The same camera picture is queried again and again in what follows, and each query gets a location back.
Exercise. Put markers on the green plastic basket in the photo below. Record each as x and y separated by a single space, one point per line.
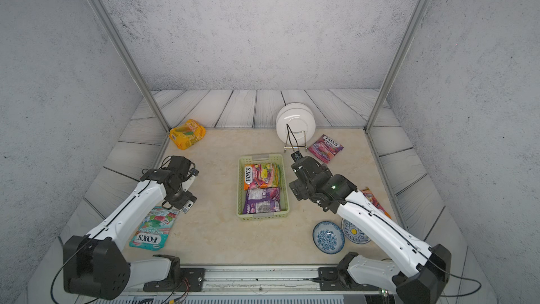
241 193

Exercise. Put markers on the pink yellow Fox's candy bag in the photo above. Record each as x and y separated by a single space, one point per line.
261 176

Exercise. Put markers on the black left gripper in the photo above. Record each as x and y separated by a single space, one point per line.
188 197

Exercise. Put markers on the teal red Fox's fruits bag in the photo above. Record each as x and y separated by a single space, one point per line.
154 230

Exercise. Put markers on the blue yellow patterned plate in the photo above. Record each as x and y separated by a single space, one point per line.
353 233

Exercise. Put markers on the blue patterned bowl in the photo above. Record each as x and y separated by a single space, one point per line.
328 237

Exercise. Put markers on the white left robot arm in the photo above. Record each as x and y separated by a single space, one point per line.
94 265

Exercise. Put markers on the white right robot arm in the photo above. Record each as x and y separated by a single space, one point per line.
416 271

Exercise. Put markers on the pink Fox's berries candy bag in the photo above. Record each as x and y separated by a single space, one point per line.
325 149

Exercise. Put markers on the aluminium corner post right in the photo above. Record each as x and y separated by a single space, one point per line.
412 26

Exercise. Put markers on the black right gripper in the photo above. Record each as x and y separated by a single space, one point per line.
297 189

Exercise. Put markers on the purple Fox's berries bag back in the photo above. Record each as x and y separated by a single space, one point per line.
262 201

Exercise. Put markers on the yellow orange candy bag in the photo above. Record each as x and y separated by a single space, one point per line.
187 134

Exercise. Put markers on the aluminium corner post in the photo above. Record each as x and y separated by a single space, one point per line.
412 26
126 57

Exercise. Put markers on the white plate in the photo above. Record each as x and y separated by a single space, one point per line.
295 117

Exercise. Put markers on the orange Fox's fruits candy bag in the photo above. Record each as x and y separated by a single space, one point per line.
373 200

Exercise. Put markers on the aluminium corner post left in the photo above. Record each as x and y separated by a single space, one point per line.
126 57

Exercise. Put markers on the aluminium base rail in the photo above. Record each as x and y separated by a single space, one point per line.
265 284

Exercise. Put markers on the metal wire plate rack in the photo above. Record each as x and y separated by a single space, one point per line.
295 141

